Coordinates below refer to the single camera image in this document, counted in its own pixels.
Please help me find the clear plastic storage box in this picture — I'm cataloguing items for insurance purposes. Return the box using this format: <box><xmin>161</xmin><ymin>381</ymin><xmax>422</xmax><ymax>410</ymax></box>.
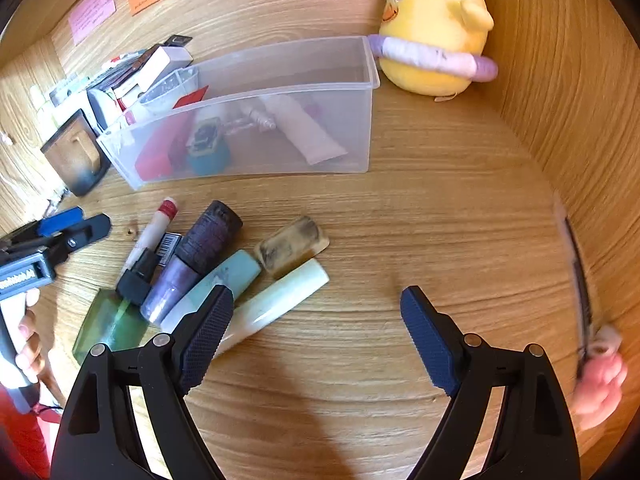
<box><xmin>95</xmin><ymin>35</ymin><xmax>381</xmax><ymax>191</ymax></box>

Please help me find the purple cosmetic bottle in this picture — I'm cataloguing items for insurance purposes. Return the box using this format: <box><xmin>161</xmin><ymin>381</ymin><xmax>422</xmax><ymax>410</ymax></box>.
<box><xmin>140</xmin><ymin>200</ymin><xmax>244</xmax><ymax>325</ymax></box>

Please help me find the teal cosmetic tube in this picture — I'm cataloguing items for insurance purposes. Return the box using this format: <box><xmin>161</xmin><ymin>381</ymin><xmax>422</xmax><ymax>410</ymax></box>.
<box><xmin>160</xmin><ymin>249</ymin><xmax>263</xmax><ymax>333</ymax></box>

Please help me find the person's right hand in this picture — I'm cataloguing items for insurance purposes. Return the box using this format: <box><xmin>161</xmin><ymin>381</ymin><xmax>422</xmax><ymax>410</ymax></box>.
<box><xmin>570</xmin><ymin>352</ymin><xmax>628</xmax><ymax>431</ymax></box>

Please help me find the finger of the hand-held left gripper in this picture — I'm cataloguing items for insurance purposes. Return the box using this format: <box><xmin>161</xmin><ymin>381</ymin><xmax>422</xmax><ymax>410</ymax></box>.
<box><xmin>20</xmin><ymin>213</ymin><xmax>112</xmax><ymax>266</ymax></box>
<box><xmin>0</xmin><ymin>206</ymin><xmax>85</xmax><ymax>252</ymax></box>

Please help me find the teal small box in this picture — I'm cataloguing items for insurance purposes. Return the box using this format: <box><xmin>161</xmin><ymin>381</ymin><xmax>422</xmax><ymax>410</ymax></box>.
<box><xmin>186</xmin><ymin>116</ymin><xmax>232</xmax><ymax>177</ymax></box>

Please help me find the small white box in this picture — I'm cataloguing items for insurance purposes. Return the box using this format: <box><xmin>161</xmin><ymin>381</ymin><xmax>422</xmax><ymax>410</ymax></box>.
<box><xmin>112</xmin><ymin>46</ymin><xmax>193</xmax><ymax>96</ymax></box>

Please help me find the black pen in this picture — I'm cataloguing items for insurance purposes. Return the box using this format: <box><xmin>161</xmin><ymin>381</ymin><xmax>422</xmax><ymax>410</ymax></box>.
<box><xmin>552</xmin><ymin>192</ymin><xmax>598</xmax><ymax>378</ymax></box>

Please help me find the clear amber small bottle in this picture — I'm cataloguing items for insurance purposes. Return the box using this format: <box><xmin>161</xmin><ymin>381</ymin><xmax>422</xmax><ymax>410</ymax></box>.
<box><xmin>253</xmin><ymin>215</ymin><xmax>332</xmax><ymax>277</ymax></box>

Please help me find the stack of books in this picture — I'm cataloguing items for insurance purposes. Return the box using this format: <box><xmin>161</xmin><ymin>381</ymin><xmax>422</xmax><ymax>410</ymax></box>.
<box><xmin>85</xmin><ymin>35</ymin><xmax>196</xmax><ymax>111</ymax></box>

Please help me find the green round jar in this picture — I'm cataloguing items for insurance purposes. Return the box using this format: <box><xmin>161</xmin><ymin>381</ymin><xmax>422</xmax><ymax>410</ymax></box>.
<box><xmin>72</xmin><ymin>287</ymin><xmax>151</xmax><ymax>367</ymax></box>

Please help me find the pink cream tube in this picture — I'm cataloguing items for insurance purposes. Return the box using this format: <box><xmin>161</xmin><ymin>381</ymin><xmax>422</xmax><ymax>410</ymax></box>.
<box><xmin>262</xmin><ymin>95</ymin><xmax>348</xmax><ymax>165</ymax></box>

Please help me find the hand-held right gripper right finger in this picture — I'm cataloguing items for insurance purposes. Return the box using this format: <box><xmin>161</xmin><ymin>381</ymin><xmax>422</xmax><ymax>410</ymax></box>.
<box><xmin>400</xmin><ymin>285</ymin><xmax>582</xmax><ymax>480</ymax></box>

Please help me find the brown ceramic mug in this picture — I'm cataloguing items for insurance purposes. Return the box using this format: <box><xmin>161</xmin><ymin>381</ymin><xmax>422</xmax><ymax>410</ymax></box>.
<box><xmin>40</xmin><ymin>108</ymin><xmax>112</xmax><ymax>198</ymax></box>

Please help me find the yellow chick plush toy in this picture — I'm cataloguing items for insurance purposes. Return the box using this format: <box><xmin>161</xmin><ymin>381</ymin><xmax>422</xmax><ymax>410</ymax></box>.
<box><xmin>367</xmin><ymin>0</ymin><xmax>500</xmax><ymax>103</ymax></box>

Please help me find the red paper packet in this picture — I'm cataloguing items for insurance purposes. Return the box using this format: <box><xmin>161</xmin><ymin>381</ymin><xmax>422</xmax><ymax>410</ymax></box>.
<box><xmin>134</xmin><ymin>85</ymin><xmax>210</xmax><ymax>181</ymax></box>

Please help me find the pale green cosmetic tube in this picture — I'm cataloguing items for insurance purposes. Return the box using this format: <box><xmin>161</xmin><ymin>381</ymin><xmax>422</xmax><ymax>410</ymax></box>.
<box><xmin>212</xmin><ymin>258</ymin><xmax>331</xmax><ymax>358</ymax></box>

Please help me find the pink sticky note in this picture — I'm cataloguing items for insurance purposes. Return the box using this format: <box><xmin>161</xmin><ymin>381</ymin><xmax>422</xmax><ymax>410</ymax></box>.
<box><xmin>67</xmin><ymin>0</ymin><xmax>117</xmax><ymax>47</ymax></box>

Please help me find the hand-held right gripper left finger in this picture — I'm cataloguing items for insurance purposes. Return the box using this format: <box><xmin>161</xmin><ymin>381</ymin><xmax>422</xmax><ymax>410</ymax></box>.
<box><xmin>50</xmin><ymin>284</ymin><xmax>236</xmax><ymax>480</ymax></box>

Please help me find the clear measuring cup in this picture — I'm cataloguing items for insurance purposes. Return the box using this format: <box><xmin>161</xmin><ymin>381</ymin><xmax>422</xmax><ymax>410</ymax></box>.
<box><xmin>137</xmin><ymin>67</ymin><xmax>198</xmax><ymax>116</ymax></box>

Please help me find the black capped small bottle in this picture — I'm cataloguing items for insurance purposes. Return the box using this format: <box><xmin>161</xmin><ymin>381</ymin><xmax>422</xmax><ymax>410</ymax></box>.
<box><xmin>116</xmin><ymin>232</ymin><xmax>182</xmax><ymax>307</ymax></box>

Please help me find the person's red clothing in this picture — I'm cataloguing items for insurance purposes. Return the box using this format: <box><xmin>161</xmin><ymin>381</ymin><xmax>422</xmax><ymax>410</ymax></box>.
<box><xmin>0</xmin><ymin>385</ymin><xmax>53</xmax><ymax>480</ymax></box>

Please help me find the person's left hand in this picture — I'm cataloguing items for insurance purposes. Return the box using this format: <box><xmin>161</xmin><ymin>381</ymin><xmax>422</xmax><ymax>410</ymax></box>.
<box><xmin>15</xmin><ymin>287</ymin><xmax>53</xmax><ymax>393</ymax></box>

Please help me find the red capped lip balm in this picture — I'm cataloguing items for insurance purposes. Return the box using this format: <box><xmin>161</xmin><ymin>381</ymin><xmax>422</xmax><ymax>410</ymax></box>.
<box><xmin>120</xmin><ymin>197</ymin><xmax>180</xmax><ymax>281</ymax></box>

